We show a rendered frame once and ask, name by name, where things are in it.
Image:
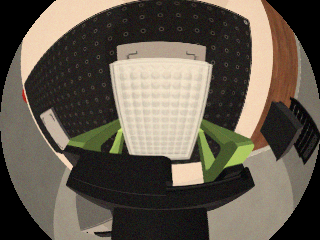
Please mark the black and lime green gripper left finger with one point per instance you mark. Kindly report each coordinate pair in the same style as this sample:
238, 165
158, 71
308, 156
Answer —
93, 139

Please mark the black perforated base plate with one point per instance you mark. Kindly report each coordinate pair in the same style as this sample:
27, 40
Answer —
73, 75

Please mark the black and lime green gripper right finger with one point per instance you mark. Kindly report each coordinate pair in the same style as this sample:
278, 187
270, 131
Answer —
234, 149

